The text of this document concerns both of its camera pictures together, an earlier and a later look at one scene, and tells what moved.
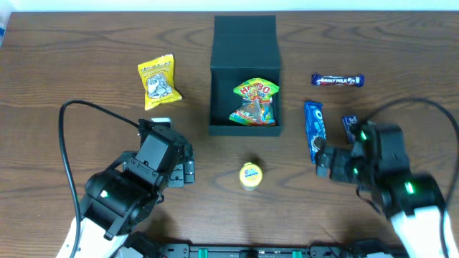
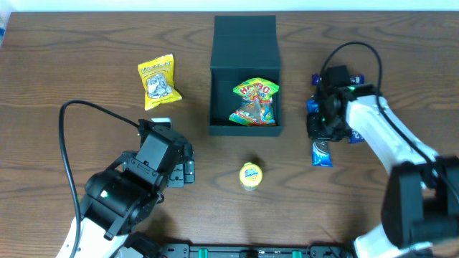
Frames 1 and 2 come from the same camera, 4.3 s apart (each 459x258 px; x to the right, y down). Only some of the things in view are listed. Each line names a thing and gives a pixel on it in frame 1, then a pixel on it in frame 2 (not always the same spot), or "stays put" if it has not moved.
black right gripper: (332, 163) -> (319, 130)
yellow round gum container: (250, 175) stays put
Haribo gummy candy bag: (257, 107) stays put
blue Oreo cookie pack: (316, 127) stays put
